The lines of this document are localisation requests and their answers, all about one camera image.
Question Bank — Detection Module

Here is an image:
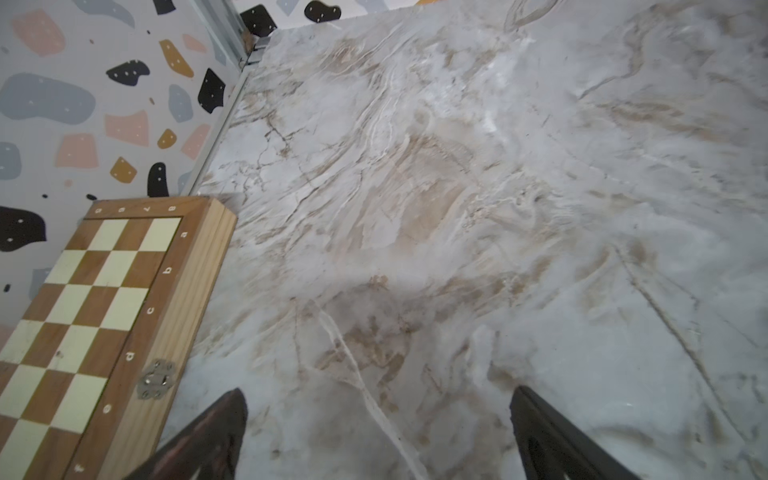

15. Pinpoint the aluminium frame post left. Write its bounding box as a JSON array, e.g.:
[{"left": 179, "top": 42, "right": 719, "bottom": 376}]
[{"left": 179, "top": 1, "right": 259, "bottom": 195}]

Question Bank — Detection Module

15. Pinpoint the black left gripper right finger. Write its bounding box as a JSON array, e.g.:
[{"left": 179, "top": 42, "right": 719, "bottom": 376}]
[{"left": 510, "top": 385, "right": 638, "bottom": 480}]

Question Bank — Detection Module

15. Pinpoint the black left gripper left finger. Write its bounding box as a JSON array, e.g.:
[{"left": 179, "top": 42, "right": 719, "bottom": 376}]
[{"left": 128, "top": 388, "right": 248, "bottom": 480}]

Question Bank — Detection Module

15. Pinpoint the wooden chess board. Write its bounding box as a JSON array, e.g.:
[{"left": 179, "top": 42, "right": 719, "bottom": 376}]
[{"left": 1, "top": 196, "right": 237, "bottom": 479}]

